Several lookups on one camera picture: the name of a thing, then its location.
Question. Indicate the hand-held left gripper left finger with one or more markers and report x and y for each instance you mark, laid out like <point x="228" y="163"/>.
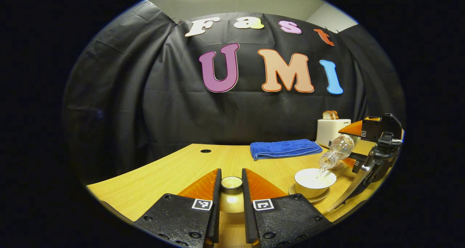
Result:
<point x="216" y="211"/>

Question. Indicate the white ceramic teacup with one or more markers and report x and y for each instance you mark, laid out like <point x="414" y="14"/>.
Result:
<point x="308" y="190"/>

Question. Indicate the white teacup lid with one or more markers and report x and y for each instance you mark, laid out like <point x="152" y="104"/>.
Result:
<point x="231" y="200"/>

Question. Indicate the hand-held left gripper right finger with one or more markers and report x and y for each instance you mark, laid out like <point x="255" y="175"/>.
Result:
<point x="247" y="211"/>

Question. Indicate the clear plastic water bottle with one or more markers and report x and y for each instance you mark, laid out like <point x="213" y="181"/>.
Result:
<point x="341" y="146"/>

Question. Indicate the toasted bread slice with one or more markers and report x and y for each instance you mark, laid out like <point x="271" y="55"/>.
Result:
<point x="335" y="115"/>
<point x="327" y="115"/>

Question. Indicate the white toaster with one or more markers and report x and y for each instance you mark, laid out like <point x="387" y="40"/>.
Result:
<point x="327" y="131"/>

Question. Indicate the white ceramic saucer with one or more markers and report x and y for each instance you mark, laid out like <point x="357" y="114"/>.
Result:
<point x="323" y="198"/>

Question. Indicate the black backdrop cloth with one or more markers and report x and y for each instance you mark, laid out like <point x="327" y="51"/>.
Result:
<point x="145" y="106"/>

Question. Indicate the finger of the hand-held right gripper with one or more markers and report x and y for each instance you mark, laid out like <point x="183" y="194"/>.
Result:
<point x="370" y="130"/>
<point x="358" y="160"/>

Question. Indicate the folded blue towel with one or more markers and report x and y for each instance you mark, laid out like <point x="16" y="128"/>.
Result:
<point x="283" y="149"/>

